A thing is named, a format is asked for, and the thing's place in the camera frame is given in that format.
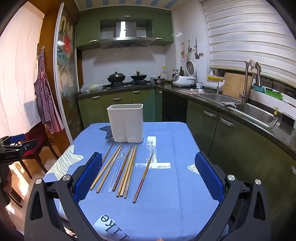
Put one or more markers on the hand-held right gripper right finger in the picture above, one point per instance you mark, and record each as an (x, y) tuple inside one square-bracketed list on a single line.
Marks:
[(208, 176)]

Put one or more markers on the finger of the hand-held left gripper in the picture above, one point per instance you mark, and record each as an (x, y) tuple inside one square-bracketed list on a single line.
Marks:
[(26, 147), (17, 138)]

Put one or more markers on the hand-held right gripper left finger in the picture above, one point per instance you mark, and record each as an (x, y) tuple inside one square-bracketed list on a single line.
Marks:
[(89, 176)]

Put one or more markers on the light wooden chopstick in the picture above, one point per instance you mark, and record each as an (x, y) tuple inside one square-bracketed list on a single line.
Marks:
[(108, 172), (128, 171), (106, 168), (131, 171), (125, 171)]

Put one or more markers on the thin brown chopstick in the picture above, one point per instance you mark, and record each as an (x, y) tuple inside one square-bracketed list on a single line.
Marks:
[(108, 151)]

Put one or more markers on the dark red chopstick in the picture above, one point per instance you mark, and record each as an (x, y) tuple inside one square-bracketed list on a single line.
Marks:
[(121, 171)]

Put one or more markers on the clear plastic spoon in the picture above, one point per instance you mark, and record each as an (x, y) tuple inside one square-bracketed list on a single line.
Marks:
[(121, 157)]

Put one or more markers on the red-tipped wooden chopstick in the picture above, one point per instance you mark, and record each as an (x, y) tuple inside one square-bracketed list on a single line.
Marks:
[(143, 177)]

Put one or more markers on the white plastic utensil holder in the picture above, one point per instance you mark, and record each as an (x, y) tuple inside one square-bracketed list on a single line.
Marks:
[(124, 122)]

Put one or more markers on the wooden chair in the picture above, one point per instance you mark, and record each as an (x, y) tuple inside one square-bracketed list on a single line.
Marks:
[(39, 143)]

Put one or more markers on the green base cabinet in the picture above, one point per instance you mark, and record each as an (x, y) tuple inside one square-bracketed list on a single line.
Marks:
[(120, 104), (231, 148)]

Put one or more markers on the red checked apron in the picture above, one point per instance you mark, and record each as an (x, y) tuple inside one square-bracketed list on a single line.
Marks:
[(46, 99)]

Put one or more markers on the blue printed tablecloth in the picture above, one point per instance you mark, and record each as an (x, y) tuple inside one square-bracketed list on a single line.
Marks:
[(161, 208)]

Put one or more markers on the white curtain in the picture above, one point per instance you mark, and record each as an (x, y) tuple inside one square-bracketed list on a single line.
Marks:
[(18, 69)]

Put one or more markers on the grey rag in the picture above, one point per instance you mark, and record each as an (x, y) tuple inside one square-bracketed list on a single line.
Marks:
[(229, 104)]

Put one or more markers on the steel double sink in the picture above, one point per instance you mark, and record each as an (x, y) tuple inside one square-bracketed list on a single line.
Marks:
[(254, 113)]

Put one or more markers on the dark granite countertop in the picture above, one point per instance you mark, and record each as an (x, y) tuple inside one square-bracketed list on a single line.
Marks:
[(282, 136)]

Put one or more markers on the printed sliding door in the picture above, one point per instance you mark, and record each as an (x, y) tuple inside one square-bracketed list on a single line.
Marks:
[(67, 69)]

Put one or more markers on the pink dish cloth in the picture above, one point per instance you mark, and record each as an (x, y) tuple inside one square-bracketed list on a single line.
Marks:
[(189, 91)]

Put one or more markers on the clear plastic bag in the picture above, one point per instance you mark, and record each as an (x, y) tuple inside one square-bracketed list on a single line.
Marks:
[(92, 87)]

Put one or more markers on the white cup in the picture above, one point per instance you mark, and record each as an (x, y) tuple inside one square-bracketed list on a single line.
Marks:
[(200, 85)]

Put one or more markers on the small brass tap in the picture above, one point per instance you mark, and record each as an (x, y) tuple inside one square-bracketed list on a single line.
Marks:
[(275, 113)]

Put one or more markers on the curved steel faucet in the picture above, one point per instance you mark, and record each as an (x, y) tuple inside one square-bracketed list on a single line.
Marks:
[(217, 83)]

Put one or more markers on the wooden cutting board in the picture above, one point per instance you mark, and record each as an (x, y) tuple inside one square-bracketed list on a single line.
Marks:
[(233, 85)]

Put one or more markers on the yellow dish rack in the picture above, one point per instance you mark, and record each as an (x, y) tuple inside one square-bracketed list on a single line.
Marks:
[(215, 78)]

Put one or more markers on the white rice cooker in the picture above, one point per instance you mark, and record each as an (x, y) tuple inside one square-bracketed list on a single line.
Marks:
[(182, 81)]

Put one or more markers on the black box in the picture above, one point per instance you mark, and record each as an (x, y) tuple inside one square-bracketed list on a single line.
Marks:
[(289, 119)]

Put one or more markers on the gas stove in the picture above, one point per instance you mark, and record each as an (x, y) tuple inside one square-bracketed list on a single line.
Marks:
[(129, 84)]

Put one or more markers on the teal sponge holder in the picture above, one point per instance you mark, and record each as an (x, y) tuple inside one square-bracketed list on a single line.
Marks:
[(259, 88)]

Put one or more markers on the black wok with lid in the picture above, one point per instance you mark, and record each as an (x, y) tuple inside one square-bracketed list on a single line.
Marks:
[(116, 77)]

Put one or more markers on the tall steel faucet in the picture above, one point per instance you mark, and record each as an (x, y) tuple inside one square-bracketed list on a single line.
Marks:
[(246, 78)]

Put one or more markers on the green plastic tray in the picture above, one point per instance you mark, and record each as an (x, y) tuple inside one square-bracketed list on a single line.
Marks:
[(274, 94)]

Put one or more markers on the small steel pot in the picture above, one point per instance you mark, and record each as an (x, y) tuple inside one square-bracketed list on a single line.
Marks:
[(159, 81)]

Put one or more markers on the dark sauce bottle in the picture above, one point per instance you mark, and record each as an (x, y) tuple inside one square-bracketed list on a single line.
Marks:
[(181, 71)]

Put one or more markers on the cooking oil bottle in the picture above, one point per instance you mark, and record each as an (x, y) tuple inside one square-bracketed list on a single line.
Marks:
[(163, 73)]

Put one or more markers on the dark tap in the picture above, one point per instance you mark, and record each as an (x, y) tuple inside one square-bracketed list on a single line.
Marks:
[(259, 76)]

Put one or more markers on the cloth on faucet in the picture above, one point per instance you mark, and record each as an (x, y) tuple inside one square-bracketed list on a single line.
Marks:
[(251, 62)]

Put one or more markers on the hanging black spatula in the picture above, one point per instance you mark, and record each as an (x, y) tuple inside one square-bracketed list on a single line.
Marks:
[(196, 54)]

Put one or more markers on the hanging pink utensil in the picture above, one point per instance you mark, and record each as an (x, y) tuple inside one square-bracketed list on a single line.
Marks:
[(183, 52)]

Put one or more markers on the hanging metal ladle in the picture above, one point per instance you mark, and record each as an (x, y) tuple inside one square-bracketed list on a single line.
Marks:
[(189, 47)]

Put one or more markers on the white window blind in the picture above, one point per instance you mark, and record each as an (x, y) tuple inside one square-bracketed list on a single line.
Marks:
[(242, 34)]

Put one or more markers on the steel range hood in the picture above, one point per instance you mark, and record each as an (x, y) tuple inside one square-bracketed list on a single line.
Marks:
[(127, 30)]

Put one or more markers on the green wall cabinet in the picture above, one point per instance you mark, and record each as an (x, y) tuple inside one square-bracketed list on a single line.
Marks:
[(87, 30)]

